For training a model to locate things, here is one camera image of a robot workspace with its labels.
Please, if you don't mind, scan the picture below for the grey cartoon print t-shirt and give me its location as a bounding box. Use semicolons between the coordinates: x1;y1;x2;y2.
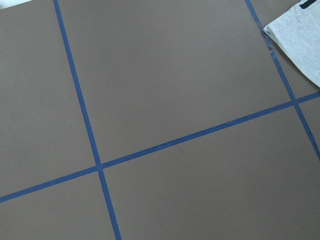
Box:
263;0;320;86

